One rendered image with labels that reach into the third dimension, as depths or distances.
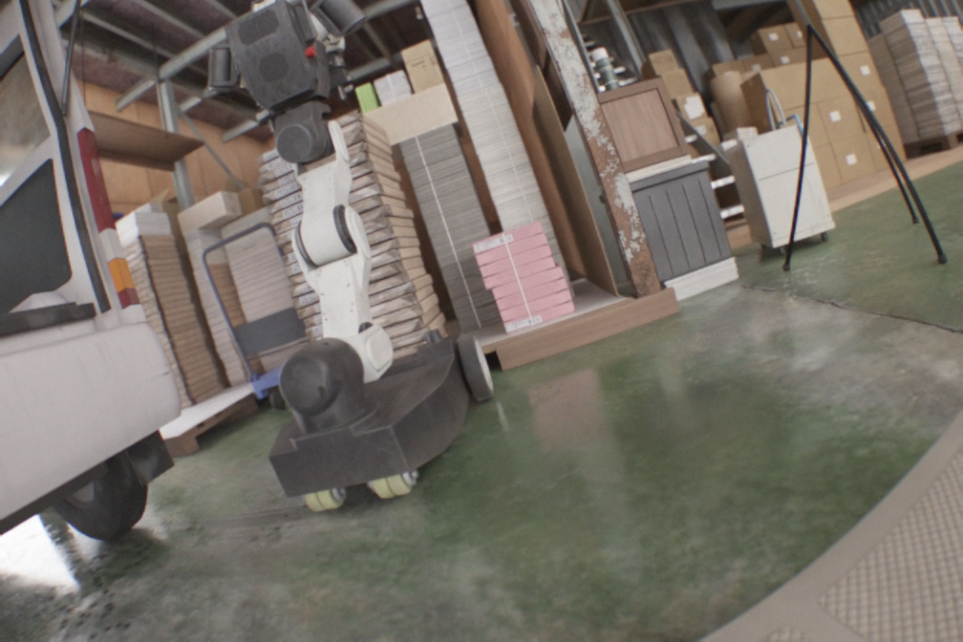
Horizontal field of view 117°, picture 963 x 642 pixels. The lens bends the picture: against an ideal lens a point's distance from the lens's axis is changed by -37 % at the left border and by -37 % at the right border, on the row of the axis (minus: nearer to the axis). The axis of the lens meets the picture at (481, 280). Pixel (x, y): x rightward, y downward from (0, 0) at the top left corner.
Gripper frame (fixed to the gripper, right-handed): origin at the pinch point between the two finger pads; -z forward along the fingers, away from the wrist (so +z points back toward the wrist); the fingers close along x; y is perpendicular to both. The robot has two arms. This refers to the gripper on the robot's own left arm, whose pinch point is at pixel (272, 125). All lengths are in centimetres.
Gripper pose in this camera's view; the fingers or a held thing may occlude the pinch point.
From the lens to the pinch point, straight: 212.7
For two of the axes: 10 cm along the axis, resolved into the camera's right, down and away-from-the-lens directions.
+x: -9.4, 3.1, 1.1
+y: -0.8, 0.9, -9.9
